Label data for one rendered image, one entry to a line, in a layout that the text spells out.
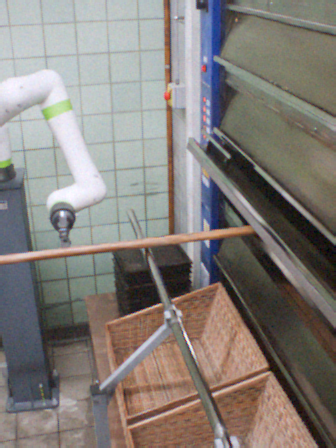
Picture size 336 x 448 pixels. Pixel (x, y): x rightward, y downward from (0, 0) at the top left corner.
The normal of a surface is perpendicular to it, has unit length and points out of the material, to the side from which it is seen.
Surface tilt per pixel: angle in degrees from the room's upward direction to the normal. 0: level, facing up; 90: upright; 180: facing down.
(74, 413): 0
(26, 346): 90
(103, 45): 90
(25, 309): 90
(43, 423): 0
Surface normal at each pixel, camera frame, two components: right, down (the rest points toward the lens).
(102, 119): 0.22, 0.40
